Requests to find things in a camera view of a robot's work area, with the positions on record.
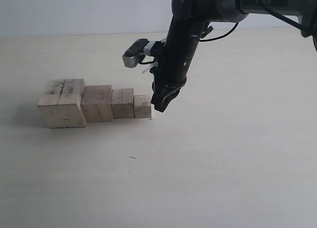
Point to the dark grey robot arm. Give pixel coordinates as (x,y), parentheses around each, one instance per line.
(301,14)

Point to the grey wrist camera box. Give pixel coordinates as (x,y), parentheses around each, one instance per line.
(143,52)

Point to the second largest wooden cube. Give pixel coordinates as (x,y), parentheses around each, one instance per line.
(96,103)

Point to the medium wooden cube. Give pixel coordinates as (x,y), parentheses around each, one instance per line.
(122,103)

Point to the smallest wooden cube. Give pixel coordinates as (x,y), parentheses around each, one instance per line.
(142,106)

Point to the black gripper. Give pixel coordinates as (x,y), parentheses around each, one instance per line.
(175,59)

